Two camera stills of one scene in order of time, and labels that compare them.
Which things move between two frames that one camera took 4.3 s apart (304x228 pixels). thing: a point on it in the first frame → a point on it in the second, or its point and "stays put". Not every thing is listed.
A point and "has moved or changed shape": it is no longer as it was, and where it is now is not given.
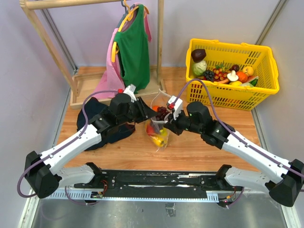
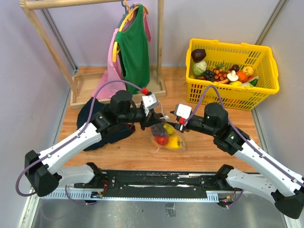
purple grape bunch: [162, 112] → [159, 130]
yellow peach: [249, 70] stays put
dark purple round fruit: [198, 54] stays put
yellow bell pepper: [158, 141] → [174, 142]
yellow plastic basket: [232, 95] stays put
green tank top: [133, 45] stays put
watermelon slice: [253, 80] stays put
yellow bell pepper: [164, 131] has moved or changed shape
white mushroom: [232, 76] stays put
